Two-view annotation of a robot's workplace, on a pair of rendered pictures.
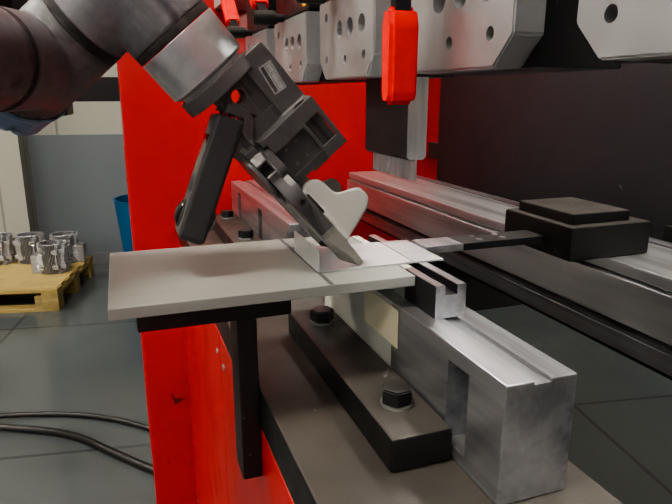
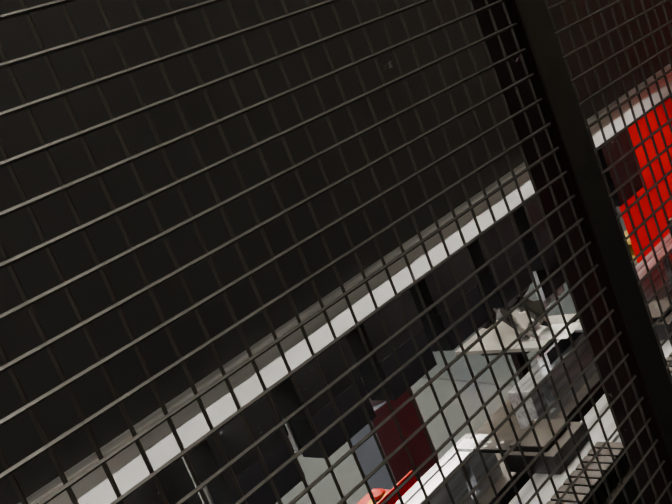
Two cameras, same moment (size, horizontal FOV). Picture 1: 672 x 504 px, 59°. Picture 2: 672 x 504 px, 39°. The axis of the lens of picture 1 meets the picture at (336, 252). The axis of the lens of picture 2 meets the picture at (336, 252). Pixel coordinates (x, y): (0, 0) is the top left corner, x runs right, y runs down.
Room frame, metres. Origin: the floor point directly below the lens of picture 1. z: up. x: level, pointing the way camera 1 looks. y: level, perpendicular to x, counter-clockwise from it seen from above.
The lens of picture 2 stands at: (-0.65, -1.84, 1.82)
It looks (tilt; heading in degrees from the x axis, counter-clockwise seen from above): 11 degrees down; 66
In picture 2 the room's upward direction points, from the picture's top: 22 degrees counter-clockwise
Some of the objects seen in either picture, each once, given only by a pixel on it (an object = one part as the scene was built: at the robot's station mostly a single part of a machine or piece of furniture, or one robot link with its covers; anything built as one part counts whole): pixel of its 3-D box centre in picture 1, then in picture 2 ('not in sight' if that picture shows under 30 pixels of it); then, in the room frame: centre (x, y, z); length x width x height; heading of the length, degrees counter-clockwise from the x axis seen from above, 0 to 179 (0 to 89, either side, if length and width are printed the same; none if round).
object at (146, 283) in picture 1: (252, 268); (515, 334); (0.56, 0.08, 1.00); 0.26 x 0.18 x 0.01; 110
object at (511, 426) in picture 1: (412, 338); (565, 369); (0.56, -0.08, 0.92); 0.39 x 0.06 x 0.10; 20
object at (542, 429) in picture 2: not in sight; (512, 442); (0.17, -0.39, 1.01); 0.26 x 0.12 x 0.05; 110
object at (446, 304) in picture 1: (400, 270); (563, 339); (0.59, -0.07, 0.98); 0.20 x 0.03 x 0.03; 20
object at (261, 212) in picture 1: (269, 221); (665, 265); (1.13, 0.13, 0.92); 0.50 x 0.06 x 0.10; 20
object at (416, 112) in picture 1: (394, 127); (548, 281); (0.61, -0.06, 1.13); 0.10 x 0.02 x 0.10; 20
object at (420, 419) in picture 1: (352, 370); not in sight; (0.55, -0.02, 0.89); 0.30 x 0.05 x 0.03; 20
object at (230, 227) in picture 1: (235, 234); not in sight; (1.15, 0.20, 0.89); 0.30 x 0.05 x 0.03; 20
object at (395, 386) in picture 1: (396, 394); not in sight; (0.46, -0.05, 0.91); 0.03 x 0.03 x 0.02
